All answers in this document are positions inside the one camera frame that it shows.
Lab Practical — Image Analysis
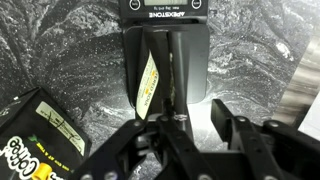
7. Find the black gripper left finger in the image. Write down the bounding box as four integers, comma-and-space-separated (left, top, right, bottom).
68, 114, 214, 180

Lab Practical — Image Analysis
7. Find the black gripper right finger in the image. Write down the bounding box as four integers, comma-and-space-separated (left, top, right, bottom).
210, 99, 320, 180

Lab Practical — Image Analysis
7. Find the black coffee packet yellow label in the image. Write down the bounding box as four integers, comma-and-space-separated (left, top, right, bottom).
135, 27, 191, 133

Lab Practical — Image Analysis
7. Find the black digital kitchen scale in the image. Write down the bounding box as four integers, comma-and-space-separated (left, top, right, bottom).
119, 0, 209, 119

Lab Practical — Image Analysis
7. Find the black coffee packet white label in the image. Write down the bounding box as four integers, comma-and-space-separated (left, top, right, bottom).
0, 88, 91, 180

